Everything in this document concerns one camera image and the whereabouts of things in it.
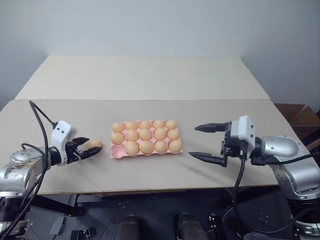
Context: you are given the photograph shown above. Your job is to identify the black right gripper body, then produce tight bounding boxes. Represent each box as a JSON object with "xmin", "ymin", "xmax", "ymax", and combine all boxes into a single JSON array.
[{"xmin": 219, "ymin": 121, "xmax": 248, "ymax": 159}]

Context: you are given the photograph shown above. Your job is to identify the black clamp block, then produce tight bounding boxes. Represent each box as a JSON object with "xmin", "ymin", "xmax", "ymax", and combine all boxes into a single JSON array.
[{"xmin": 70, "ymin": 227, "xmax": 97, "ymax": 240}]

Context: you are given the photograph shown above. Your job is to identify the brown cardboard box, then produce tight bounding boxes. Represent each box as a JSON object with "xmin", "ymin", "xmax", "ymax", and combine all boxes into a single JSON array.
[{"xmin": 273, "ymin": 102, "xmax": 320, "ymax": 151}]

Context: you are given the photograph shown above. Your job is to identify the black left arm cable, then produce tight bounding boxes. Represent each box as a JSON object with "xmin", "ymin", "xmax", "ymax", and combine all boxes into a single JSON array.
[{"xmin": 4, "ymin": 99, "xmax": 57, "ymax": 238}]

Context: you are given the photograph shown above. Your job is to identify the dark rounded shape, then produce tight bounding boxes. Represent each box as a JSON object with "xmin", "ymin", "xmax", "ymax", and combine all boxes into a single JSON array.
[
  {"xmin": 173, "ymin": 212, "xmax": 201, "ymax": 240},
  {"xmin": 119, "ymin": 215, "xmax": 141, "ymax": 240}
]

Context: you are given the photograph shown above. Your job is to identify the thin black cable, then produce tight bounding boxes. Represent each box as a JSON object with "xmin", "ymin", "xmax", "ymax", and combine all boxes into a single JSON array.
[
  {"xmin": 273, "ymin": 154, "xmax": 320, "ymax": 165},
  {"xmin": 20, "ymin": 142, "xmax": 51, "ymax": 161}
]

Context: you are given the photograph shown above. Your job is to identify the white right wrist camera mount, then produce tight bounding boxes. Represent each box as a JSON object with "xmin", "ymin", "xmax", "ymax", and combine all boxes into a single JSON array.
[{"xmin": 229, "ymin": 115, "xmax": 257, "ymax": 148}]

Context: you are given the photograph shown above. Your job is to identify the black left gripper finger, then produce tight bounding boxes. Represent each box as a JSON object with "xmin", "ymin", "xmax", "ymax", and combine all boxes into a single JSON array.
[
  {"xmin": 72, "ymin": 136, "xmax": 90, "ymax": 148},
  {"xmin": 77, "ymin": 146, "xmax": 104, "ymax": 161}
]

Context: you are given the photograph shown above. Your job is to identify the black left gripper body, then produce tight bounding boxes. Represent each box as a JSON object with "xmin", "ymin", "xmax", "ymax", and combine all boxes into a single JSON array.
[{"xmin": 65, "ymin": 140, "xmax": 81, "ymax": 165}]

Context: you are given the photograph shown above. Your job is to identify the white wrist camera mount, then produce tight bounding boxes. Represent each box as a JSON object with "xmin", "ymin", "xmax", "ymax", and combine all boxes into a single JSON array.
[
  {"xmin": 229, "ymin": 115, "xmax": 257, "ymax": 148},
  {"xmin": 50, "ymin": 120, "xmax": 77, "ymax": 166}
]

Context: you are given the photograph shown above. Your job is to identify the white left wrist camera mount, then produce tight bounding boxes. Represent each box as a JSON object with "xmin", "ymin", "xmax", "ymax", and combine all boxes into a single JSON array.
[{"xmin": 50, "ymin": 120, "xmax": 77, "ymax": 166}]

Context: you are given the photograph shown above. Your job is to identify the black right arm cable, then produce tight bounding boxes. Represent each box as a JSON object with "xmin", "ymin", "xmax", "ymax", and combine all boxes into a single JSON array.
[{"xmin": 220, "ymin": 142, "xmax": 248, "ymax": 236}]

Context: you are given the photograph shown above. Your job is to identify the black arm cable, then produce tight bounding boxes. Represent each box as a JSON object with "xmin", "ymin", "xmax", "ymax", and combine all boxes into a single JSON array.
[
  {"xmin": 4, "ymin": 99, "xmax": 57, "ymax": 238},
  {"xmin": 220, "ymin": 142, "xmax": 248, "ymax": 236}
]

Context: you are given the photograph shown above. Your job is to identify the grey flat plate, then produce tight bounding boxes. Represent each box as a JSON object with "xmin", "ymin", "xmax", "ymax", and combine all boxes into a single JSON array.
[{"xmin": 50, "ymin": 216, "xmax": 66, "ymax": 236}]

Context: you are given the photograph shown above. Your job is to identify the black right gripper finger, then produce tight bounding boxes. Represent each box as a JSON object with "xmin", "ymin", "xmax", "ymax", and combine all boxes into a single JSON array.
[
  {"xmin": 194, "ymin": 122, "xmax": 229, "ymax": 134},
  {"xmin": 188, "ymin": 151, "xmax": 228, "ymax": 168}
]

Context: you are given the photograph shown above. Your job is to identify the pink egg tray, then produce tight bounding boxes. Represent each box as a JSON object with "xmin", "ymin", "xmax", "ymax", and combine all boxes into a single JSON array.
[{"xmin": 109, "ymin": 120, "xmax": 184, "ymax": 159}]

